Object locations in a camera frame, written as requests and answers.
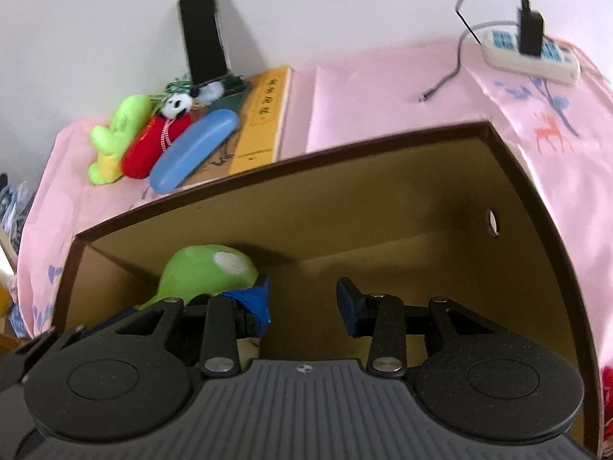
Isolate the black phone stand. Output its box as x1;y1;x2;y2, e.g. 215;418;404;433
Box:
189;73;252;102

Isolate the black smartphone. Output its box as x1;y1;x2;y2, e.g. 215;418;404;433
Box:
178;0;233;82

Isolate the black charger plug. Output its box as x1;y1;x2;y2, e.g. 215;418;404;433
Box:
516;0;545;57

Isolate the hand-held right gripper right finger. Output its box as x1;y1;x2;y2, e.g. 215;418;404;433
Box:
336;276;485;377

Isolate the pink printed tablecloth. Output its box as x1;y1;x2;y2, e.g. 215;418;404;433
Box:
14;41;613;341

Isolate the panda plush toy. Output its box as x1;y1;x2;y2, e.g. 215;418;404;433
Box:
156;77;226;120

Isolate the green plush toy white spot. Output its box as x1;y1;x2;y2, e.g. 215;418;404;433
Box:
139;246;259;310

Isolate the yellow paper box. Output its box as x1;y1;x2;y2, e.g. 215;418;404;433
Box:
184;66;294;187

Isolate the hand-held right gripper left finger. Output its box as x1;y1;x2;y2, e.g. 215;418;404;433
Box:
112;273;272;378

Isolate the white power strip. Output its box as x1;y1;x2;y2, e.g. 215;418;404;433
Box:
480;29;581;84

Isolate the brown cardboard box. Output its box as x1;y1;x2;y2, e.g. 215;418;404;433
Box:
50;121;602;458

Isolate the blue patterned cloth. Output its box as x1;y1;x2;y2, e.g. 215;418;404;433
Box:
0;172;34;250

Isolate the green yellow plush toy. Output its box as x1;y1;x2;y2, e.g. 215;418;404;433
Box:
87;94;154;186

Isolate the red plush toy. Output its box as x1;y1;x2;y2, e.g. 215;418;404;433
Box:
121;114;195;180

